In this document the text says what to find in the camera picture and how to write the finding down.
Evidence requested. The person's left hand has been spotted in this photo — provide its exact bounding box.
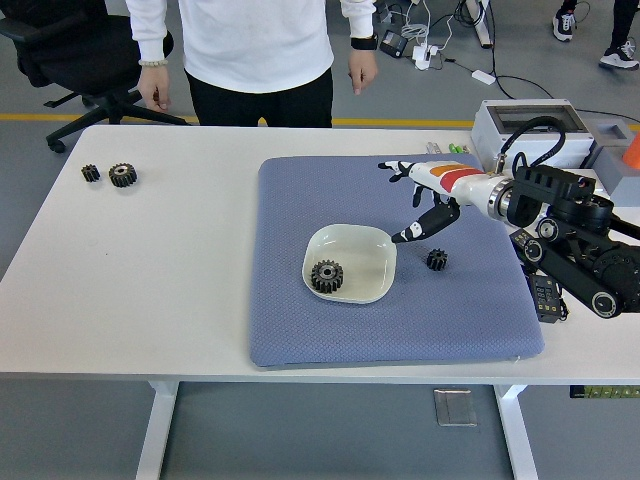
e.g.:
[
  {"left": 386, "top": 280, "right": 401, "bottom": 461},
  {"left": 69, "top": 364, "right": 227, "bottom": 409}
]
[{"left": 346, "top": 48, "right": 380, "bottom": 96}]

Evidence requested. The person's right hand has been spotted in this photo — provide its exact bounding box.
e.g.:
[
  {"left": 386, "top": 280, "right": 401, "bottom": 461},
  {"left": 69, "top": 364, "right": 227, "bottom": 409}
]
[{"left": 138, "top": 63, "right": 174, "bottom": 112}]

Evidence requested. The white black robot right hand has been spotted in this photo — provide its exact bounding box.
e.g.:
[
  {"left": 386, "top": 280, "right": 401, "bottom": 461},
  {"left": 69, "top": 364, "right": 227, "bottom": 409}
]
[{"left": 378, "top": 159, "right": 499, "bottom": 245}]

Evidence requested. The white square dish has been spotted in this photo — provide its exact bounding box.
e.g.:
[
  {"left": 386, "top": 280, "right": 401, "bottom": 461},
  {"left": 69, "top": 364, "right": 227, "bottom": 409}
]
[{"left": 301, "top": 223, "right": 400, "bottom": 305}]

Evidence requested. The large black gear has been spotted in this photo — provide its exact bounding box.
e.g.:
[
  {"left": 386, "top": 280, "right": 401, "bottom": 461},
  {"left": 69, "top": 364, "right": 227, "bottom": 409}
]
[
  {"left": 107, "top": 162, "right": 139, "bottom": 190},
  {"left": 309, "top": 258, "right": 346, "bottom": 295}
]

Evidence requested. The black device on floor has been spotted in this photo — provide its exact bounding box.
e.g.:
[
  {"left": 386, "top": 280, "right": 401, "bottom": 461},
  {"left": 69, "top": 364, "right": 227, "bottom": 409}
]
[{"left": 378, "top": 28, "right": 409, "bottom": 59}]

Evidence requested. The white power adapter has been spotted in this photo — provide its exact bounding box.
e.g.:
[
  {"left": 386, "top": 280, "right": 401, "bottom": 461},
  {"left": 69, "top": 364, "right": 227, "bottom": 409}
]
[{"left": 411, "top": 43, "right": 441, "bottom": 71}]

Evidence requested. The black office chair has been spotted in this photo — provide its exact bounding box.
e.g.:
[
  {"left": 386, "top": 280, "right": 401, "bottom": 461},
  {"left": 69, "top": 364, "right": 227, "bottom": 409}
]
[{"left": 0, "top": 0, "right": 199, "bottom": 155}]

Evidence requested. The black digital meter module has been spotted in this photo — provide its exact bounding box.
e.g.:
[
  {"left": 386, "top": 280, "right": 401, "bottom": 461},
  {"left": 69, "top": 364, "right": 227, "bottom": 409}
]
[
  {"left": 508, "top": 228, "right": 539, "bottom": 266},
  {"left": 527, "top": 272, "right": 571, "bottom": 324}
]

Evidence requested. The person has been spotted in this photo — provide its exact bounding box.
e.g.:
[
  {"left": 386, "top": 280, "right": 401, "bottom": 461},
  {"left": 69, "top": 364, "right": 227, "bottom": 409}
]
[
  {"left": 124, "top": 0, "right": 380, "bottom": 129},
  {"left": 552, "top": 0, "right": 640, "bottom": 71}
]

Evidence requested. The white background desk leg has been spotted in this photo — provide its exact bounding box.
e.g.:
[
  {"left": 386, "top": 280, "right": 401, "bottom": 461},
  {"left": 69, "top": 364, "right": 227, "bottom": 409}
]
[{"left": 464, "top": 0, "right": 494, "bottom": 49}]

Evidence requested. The blue-grey quilted mat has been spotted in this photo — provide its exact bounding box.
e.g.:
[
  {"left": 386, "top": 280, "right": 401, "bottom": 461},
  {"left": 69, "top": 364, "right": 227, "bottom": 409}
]
[{"left": 247, "top": 154, "right": 545, "bottom": 371}]

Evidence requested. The grey block with recess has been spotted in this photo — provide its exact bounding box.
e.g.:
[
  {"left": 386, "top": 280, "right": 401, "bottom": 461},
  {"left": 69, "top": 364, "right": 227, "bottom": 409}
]
[{"left": 582, "top": 117, "right": 640, "bottom": 201}]

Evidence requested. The black white sneaker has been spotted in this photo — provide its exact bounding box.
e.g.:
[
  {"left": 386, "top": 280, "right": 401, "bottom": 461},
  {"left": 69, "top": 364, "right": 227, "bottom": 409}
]
[
  {"left": 552, "top": 12, "right": 577, "bottom": 43},
  {"left": 598, "top": 42, "right": 640, "bottom": 71}
]

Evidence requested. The metal floor plate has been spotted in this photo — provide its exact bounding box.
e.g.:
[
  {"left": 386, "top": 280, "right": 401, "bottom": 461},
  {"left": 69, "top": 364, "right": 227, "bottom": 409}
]
[{"left": 432, "top": 388, "right": 478, "bottom": 428}]

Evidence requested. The green terminal strip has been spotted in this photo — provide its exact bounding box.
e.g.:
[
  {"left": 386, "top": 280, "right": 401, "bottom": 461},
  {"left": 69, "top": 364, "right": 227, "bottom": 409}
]
[{"left": 569, "top": 384, "right": 640, "bottom": 400}]

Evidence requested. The white table leg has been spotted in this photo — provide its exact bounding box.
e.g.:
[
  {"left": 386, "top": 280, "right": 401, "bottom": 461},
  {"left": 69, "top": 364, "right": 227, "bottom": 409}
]
[
  {"left": 135, "top": 380, "right": 180, "bottom": 480},
  {"left": 492, "top": 383, "right": 540, "bottom": 480}
]

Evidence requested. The grey electrical enclosure box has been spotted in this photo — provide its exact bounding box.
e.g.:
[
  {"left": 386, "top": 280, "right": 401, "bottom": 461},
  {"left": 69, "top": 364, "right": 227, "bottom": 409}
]
[{"left": 469, "top": 98, "right": 596, "bottom": 171}]

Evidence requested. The white cable bundle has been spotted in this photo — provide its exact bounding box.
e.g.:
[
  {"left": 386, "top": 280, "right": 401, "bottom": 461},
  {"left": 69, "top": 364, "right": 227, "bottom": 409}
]
[{"left": 399, "top": 0, "right": 454, "bottom": 51}]

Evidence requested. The black floor cable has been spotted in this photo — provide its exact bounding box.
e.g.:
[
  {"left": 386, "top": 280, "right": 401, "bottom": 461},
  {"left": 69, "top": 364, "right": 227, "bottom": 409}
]
[{"left": 487, "top": 29, "right": 556, "bottom": 100}]

